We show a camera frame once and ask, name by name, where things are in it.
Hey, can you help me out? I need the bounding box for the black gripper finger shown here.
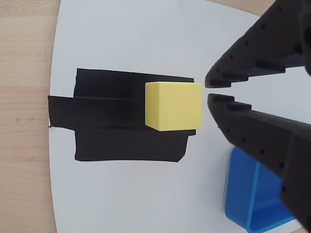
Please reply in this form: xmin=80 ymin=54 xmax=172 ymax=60
xmin=204 ymin=0 xmax=311 ymax=88
xmin=207 ymin=94 xmax=311 ymax=233

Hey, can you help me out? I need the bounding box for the yellow cube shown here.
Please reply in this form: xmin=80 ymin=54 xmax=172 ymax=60
xmin=144 ymin=82 xmax=203 ymax=132

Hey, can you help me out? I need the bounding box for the blue rectangular bin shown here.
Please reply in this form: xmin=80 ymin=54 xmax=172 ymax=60
xmin=223 ymin=147 xmax=302 ymax=233

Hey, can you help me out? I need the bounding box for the white board mat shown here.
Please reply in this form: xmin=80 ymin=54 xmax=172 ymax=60
xmin=48 ymin=0 xmax=311 ymax=233

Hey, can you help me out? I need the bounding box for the black tape patch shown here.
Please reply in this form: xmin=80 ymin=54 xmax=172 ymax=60
xmin=48 ymin=68 xmax=196 ymax=163

